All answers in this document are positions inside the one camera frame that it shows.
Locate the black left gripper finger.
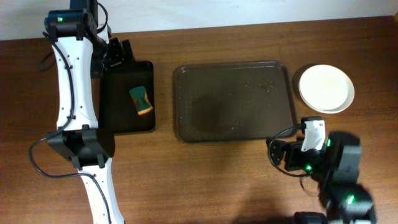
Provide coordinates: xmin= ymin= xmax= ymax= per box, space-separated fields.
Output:
xmin=107 ymin=38 xmax=123 ymax=67
xmin=121 ymin=40 xmax=135 ymax=62

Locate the green and orange sponge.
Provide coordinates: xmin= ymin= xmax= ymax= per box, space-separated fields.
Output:
xmin=129 ymin=86 xmax=154 ymax=116

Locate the white plate with stain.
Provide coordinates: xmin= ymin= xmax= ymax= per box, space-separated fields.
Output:
xmin=298 ymin=70 xmax=356 ymax=114

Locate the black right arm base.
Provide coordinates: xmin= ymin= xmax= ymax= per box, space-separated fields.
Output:
xmin=293 ymin=212 xmax=328 ymax=224

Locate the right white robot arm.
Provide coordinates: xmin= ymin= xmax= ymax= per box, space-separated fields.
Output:
xmin=267 ymin=116 xmax=377 ymax=223

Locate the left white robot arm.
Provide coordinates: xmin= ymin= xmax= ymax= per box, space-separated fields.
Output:
xmin=44 ymin=0 xmax=134 ymax=223

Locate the small black tray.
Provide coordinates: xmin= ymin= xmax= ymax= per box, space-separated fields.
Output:
xmin=98 ymin=61 xmax=155 ymax=134

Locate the large brown tray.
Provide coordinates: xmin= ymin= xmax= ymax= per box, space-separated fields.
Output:
xmin=173 ymin=60 xmax=298 ymax=142

